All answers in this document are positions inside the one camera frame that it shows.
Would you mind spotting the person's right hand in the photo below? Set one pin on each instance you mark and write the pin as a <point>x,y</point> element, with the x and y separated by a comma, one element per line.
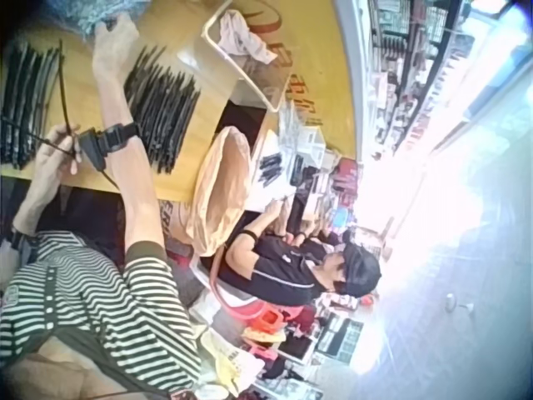
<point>114,50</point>

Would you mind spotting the person's left hand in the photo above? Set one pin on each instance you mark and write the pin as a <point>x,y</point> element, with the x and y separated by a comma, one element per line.
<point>48,160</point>

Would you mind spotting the person's left fingers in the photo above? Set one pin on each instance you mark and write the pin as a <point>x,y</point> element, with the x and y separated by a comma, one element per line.
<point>66,139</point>

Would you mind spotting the person's right fingers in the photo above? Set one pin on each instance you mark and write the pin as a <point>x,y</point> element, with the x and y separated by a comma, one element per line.
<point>107,32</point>

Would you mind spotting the long thin black strip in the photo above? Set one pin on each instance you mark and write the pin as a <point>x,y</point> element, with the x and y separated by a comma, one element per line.
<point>63,83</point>

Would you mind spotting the black wrist band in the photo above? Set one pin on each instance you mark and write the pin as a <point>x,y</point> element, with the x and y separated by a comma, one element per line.
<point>121,132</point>

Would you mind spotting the row of black strips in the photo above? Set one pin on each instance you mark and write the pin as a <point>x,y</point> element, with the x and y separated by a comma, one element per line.
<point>25,100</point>
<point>164,108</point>

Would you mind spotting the white crumpled cloth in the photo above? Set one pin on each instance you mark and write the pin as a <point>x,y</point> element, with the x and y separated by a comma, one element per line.
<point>243,35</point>

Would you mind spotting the cardboard carton with red print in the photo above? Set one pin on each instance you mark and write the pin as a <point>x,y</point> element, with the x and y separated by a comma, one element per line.
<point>177,221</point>

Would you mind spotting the clear plastic bin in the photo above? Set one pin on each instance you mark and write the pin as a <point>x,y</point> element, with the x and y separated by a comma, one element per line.
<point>254,79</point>

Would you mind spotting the beige plastic bag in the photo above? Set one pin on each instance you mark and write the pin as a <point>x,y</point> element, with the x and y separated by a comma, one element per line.
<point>225,187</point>

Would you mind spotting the white sheet with black pieces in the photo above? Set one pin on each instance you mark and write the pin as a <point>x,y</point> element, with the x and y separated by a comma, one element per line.
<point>270,171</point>

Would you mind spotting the small clear plastic box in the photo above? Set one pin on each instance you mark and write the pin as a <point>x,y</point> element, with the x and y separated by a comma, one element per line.
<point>310,139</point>

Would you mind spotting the heap of packaged goods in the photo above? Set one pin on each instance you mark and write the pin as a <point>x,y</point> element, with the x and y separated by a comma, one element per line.
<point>333,187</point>

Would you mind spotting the heap of colourful goods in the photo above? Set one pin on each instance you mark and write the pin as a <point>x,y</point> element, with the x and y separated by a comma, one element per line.
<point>283,346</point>

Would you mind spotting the shelf of goods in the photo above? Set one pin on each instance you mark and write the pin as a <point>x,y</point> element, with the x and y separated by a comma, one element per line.
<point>410,62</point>

